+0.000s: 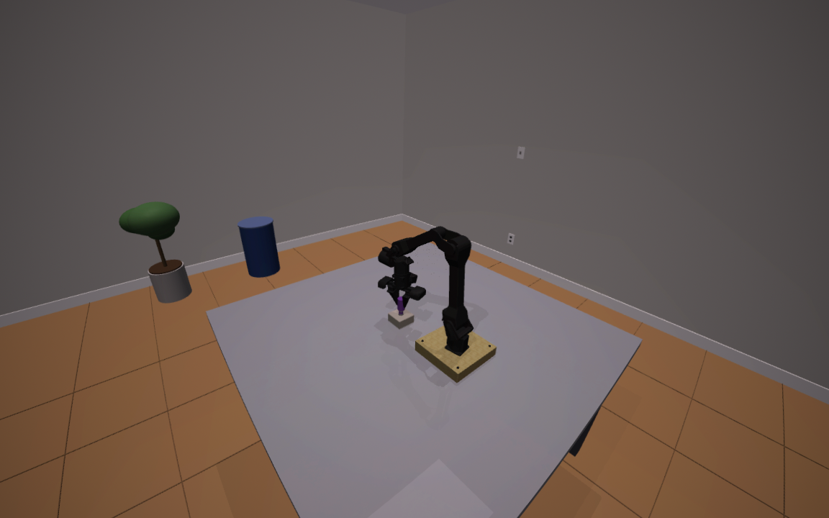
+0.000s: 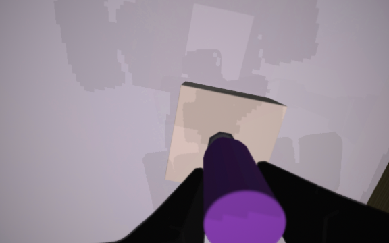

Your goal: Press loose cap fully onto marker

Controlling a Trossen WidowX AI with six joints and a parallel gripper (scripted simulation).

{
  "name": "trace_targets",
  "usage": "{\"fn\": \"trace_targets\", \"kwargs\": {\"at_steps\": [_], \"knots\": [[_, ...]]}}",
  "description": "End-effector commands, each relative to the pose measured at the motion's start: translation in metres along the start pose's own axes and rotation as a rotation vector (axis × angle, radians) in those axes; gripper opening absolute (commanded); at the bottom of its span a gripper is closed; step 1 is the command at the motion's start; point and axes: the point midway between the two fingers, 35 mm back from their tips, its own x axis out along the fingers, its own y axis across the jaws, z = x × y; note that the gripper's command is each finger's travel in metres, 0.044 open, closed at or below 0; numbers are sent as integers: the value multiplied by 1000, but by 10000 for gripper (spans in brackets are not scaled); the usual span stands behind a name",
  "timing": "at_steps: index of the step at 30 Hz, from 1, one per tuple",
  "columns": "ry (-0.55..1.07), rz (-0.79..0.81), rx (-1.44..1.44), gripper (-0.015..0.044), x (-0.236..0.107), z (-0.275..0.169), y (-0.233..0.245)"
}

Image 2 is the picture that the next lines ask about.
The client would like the purple marker cap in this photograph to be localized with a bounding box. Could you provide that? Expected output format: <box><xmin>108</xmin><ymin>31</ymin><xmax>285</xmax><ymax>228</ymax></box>
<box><xmin>203</xmin><ymin>138</ymin><xmax>286</xmax><ymax>243</ymax></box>

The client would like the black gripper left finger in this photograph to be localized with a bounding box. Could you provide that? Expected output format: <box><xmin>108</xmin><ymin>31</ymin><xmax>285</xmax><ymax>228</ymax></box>
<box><xmin>107</xmin><ymin>168</ymin><xmax>205</xmax><ymax>243</ymax></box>

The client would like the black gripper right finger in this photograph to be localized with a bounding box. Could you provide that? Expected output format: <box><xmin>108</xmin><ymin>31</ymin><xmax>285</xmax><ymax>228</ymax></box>
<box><xmin>257</xmin><ymin>161</ymin><xmax>389</xmax><ymax>243</ymax></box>

